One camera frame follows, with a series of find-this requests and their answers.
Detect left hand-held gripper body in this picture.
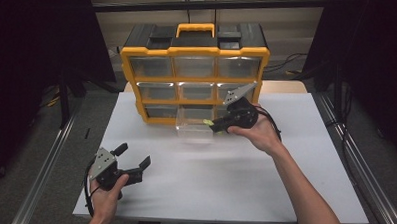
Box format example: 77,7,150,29
88,147,145,202

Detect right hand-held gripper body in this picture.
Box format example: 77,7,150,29
220,80,261,131

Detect clear plastic storage drawer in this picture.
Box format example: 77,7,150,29
175,104,217,141

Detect yellow and black organizer cabinet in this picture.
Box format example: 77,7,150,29
117,18,273,129

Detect person's right hand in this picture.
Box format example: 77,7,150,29
226,102,285,158

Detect person's left hand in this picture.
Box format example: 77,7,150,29
88,172,130,222

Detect wooden table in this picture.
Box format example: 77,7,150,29
124,74,309,100

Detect white table board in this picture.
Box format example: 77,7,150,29
72,85,374,224

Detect black metal stand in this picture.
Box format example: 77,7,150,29
55,68,89,131

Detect grid of clear plastic drawers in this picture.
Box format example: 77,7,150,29
125,53,262,122

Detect dark curtain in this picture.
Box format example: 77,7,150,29
299,0,397,165
0,0,120,198

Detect black horizontal bar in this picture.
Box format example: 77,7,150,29
91,0,326,21

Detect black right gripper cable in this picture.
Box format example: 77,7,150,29
254,105,285,143

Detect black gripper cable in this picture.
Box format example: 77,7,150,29
82,159,103,219
254,105,285,143

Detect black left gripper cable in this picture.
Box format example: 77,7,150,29
82,159,103,219

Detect aluminium floor rail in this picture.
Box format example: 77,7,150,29
10,112,78,224
311,92,397,224

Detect black floor cables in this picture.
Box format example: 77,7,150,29
263,51,311,78

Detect yellow floor cable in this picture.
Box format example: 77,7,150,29
46,92,62,109

